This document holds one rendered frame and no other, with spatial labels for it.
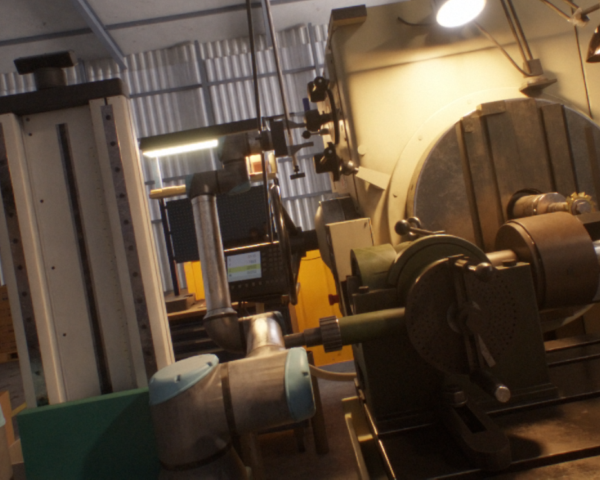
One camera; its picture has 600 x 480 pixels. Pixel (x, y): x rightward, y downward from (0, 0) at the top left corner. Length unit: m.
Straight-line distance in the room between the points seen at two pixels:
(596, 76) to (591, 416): 0.96
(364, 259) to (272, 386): 0.33
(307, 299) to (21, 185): 3.09
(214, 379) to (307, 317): 3.11
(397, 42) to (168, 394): 1.02
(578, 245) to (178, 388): 0.81
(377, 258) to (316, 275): 3.19
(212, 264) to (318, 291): 2.47
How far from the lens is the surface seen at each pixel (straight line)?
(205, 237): 1.77
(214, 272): 1.73
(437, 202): 1.25
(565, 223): 1.05
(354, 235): 1.21
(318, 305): 4.15
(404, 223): 0.91
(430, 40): 1.43
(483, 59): 1.46
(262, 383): 1.06
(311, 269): 4.11
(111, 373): 1.36
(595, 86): 1.58
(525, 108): 1.34
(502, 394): 0.76
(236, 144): 1.85
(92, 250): 1.32
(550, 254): 1.00
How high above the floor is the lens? 1.37
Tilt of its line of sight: level
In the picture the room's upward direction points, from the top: 10 degrees counter-clockwise
